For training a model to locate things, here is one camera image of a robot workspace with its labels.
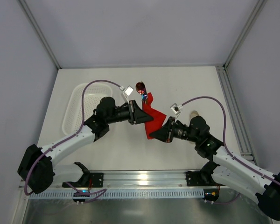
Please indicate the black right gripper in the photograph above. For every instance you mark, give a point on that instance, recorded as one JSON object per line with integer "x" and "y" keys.
{"x": 170, "y": 129}

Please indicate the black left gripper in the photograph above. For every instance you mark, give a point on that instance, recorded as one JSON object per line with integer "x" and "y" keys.
{"x": 132, "y": 112}

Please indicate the red paper napkin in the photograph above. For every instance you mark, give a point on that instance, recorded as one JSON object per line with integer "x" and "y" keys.
{"x": 158, "y": 117}

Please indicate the iridescent rainbow spoon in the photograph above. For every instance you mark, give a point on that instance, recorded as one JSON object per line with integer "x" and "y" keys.
{"x": 140, "y": 88}

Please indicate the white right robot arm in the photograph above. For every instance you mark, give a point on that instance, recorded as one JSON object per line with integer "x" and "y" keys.
{"x": 228, "y": 169}

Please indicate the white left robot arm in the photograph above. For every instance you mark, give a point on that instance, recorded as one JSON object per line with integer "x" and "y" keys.
{"x": 39, "y": 166}

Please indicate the beige oblong utensil tray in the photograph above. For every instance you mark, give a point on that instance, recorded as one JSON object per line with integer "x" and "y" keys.
{"x": 193, "y": 114}

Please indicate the white perforated plastic basket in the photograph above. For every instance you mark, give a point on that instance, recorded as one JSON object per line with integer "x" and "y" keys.
{"x": 83, "y": 100}

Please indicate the right black connector box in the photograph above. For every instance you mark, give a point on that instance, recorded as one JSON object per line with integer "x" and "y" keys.
{"x": 211, "y": 195}

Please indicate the black connector box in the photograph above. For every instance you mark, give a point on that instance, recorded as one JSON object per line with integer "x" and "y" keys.
{"x": 211, "y": 195}
{"x": 81, "y": 194}

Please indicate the left black connector box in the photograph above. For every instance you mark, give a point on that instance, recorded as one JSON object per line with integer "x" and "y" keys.
{"x": 81, "y": 194}

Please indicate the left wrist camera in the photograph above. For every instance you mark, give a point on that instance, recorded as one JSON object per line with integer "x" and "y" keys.
{"x": 126, "y": 92}

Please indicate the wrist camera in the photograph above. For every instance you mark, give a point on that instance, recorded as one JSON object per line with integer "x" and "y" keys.
{"x": 177, "y": 110}
{"x": 126, "y": 92}

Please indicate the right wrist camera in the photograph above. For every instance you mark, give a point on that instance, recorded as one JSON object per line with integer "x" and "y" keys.
{"x": 177, "y": 110}

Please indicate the aluminium front rail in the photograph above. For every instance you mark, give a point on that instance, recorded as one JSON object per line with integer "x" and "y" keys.
{"x": 175, "y": 177}

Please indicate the aluminium rail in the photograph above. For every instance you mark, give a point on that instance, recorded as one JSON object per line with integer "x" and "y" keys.
{"x": 243, "y": 140}
{"x": 175, "y": 177}

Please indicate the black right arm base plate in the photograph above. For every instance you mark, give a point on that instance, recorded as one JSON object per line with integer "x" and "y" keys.
{"x": 193, "y": 178}

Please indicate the aluminium right side rail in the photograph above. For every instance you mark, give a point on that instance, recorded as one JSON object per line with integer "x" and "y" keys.
{"x": 243, "y": 140}

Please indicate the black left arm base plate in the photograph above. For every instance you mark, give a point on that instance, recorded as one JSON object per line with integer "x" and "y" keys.
{"x": 94, "y": 180}

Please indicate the white slotted cable duct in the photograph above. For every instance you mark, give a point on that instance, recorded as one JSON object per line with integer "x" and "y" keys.
{"x": 123, "y": 194}

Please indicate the left aluminium frame post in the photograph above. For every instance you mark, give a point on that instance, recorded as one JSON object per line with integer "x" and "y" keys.
{"x": 34, "y": 24}

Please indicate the aluminium frame post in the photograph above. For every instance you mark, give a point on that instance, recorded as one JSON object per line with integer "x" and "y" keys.
{"x": 34, "y": 24}
{"x": 257, "y": 9}

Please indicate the right aluminium frame post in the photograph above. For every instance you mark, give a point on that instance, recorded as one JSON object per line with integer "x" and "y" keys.
{"x": 257, "y": 9}

